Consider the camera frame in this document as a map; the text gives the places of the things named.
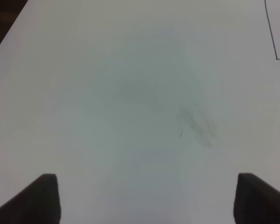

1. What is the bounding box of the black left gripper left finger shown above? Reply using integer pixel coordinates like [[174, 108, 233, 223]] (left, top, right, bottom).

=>
[[0, 174, 61, 224]]

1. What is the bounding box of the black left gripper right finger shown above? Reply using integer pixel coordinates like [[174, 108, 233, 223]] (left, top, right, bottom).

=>
[[233, 173, 280, 224]]

